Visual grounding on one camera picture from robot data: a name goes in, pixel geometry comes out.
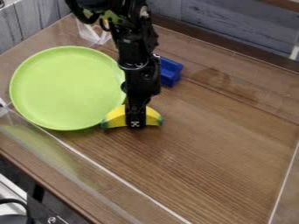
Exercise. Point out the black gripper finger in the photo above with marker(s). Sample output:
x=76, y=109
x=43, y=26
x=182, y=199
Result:
x=135, y=117

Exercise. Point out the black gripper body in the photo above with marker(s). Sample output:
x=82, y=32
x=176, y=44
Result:
x=143, y=79

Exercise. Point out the yellow toy banana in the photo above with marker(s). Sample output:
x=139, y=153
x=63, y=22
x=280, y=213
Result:
x=116, y=119

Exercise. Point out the green round plate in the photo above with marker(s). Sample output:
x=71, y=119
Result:
x=66, y=87

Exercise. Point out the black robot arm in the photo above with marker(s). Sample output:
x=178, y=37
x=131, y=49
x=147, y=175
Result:
x=127, y=19

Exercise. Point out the blue plastic block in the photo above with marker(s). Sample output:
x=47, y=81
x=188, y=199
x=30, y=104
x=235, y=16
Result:
x=171, y=71

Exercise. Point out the clear acrylic corner bracket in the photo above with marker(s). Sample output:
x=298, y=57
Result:
x=92, y=33

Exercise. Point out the clear acrylic enclosure wall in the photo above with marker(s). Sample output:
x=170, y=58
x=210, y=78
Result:
x=210, y=168

